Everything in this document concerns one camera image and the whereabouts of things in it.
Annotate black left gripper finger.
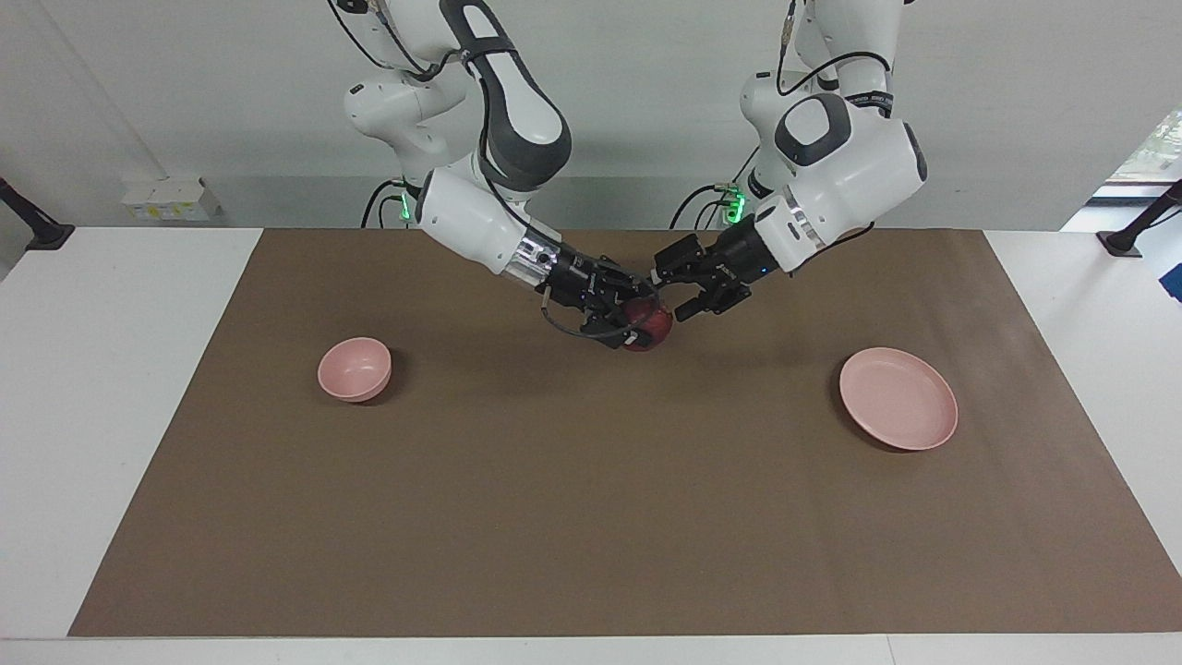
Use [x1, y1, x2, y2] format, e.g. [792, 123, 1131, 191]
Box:
[652, 235, 710, 288]
[675, 287, 752, 323]

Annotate pink bowl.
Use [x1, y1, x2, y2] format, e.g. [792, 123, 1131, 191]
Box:
[318, 337, 392, 403]

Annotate black clamp stand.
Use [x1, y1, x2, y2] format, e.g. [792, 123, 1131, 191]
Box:
[0, 177, 75, 250]
[1097, 180, 1182, 258]

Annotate white wall socket box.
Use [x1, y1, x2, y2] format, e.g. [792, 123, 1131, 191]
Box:
[123, 178, 223, 223]

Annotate dark red apple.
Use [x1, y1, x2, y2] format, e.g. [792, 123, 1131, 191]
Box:
[621, 300, 674, 354]

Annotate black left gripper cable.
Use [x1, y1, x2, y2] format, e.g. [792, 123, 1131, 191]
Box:
[776, 0, 893, 98]

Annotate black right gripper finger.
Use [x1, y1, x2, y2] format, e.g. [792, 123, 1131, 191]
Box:
[581, 313, 648, 351]
[604, 267, 662, 302]

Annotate black right base cable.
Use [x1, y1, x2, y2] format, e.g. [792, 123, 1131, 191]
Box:
[359, 178, 409, 230]

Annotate window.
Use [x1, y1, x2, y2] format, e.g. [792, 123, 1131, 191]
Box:
[1104, 109, 1182, 186]

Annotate brown table mat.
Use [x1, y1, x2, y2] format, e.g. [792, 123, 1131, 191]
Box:
[69, 229, 1182, 638]

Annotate black base cable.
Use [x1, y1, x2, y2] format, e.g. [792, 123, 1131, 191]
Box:
[669, 143, 760, 230]
[359, 178, 409, 230]

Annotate black left base cable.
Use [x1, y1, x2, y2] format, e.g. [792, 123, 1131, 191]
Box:
[669, 143, 760, 230]

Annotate pink plate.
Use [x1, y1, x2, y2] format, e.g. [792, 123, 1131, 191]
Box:
[838, 347, 959, 452]

